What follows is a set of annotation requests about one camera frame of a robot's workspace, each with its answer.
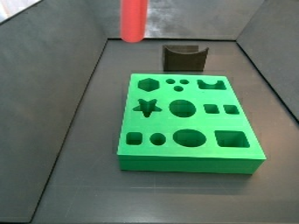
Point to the green shape sorter block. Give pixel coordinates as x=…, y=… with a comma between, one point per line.
x=184, y=126

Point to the red oval cylinder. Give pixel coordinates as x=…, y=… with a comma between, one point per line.
x=132, y=20

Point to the black cradle fixture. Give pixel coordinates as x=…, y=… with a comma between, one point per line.
x=184, y=58

